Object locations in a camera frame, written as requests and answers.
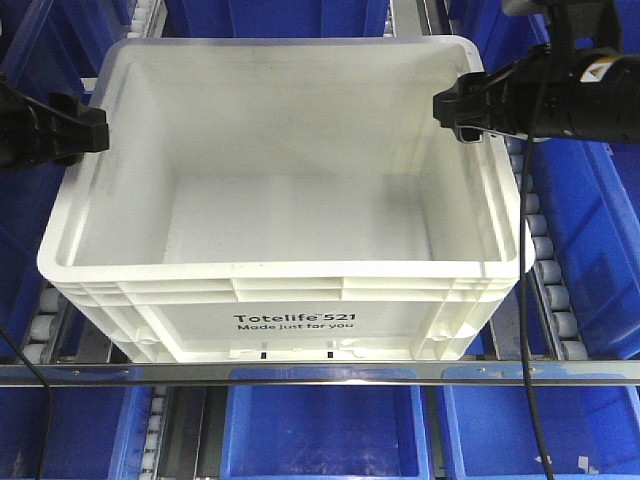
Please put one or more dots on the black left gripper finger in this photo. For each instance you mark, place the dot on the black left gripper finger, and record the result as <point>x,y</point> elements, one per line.
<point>76,127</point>

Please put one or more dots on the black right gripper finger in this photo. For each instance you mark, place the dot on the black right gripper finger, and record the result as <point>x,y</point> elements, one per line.
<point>464,105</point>
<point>473,133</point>

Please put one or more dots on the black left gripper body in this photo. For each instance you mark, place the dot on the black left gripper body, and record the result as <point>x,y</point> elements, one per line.
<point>29,135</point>

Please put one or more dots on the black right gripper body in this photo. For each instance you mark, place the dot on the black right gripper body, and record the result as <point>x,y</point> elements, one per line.
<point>592,96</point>

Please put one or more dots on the white plastic tote bin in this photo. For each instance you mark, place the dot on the white plastic tote bin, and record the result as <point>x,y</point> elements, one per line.
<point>285,199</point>

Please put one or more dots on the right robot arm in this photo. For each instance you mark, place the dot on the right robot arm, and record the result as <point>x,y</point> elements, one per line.
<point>571,26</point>

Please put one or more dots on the blue bin shelf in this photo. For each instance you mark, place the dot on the blue bin shelf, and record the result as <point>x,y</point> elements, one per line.
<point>38,60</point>
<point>589,194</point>

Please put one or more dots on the blue bin top centre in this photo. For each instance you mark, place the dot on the blue bin top centre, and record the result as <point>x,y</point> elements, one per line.
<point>277,19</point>

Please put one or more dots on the blue bin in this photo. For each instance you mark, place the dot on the blue bin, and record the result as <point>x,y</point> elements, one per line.
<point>301,431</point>
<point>590,431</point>
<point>277,19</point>
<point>96,432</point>

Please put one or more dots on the roller track shelf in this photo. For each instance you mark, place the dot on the roller track shelf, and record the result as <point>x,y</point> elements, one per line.
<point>44,326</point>
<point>553,328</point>

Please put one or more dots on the blue bin lower centre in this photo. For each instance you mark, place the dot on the blue bin lower centre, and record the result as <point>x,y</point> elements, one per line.
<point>301,431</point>

